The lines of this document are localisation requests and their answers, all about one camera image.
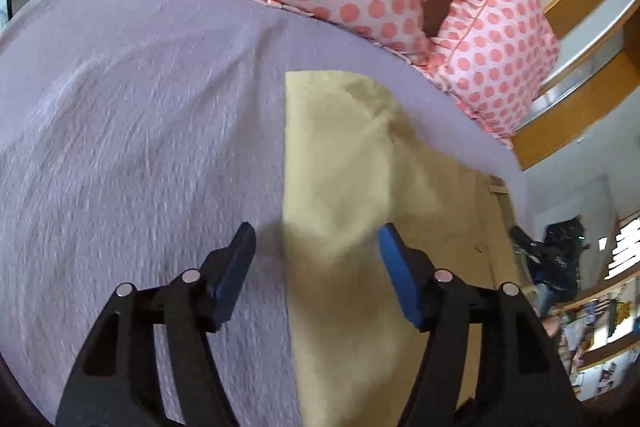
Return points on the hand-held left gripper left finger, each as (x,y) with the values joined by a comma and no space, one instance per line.
(231,277)

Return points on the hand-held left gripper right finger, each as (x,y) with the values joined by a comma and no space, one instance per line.
(400,272)

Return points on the khaki pants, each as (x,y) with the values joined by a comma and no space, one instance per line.
(345,187)

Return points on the wooden shelf with items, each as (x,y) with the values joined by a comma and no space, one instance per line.
(600,327)

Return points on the lilac bed sheet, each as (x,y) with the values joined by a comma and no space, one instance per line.
(125,147)

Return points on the wooden headboard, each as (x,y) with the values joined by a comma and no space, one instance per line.
(575,72)

